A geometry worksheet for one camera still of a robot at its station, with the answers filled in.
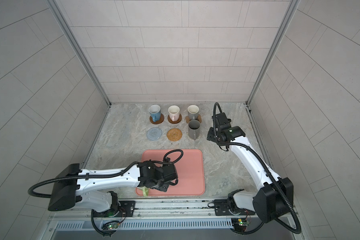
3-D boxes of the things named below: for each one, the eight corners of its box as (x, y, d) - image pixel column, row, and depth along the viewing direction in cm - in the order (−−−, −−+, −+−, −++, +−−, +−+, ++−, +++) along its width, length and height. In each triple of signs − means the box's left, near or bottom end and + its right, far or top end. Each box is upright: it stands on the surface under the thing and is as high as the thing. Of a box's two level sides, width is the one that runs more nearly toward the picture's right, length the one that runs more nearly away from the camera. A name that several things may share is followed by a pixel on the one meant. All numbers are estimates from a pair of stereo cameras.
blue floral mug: (155, 126, 105) (152, 117, 97) (150, 115, 111) (147, 106, 103) (165, 122, 107) (163, 113, 99) (159, 112, 113) (157, 102, 105)
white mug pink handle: (168, 125, 105) (167, 116, 97) (169, 114, 111) (168, 105, 104) (179, 125, 105) (178, 116, 97) (179, 114, 111) (179, 105, 104)
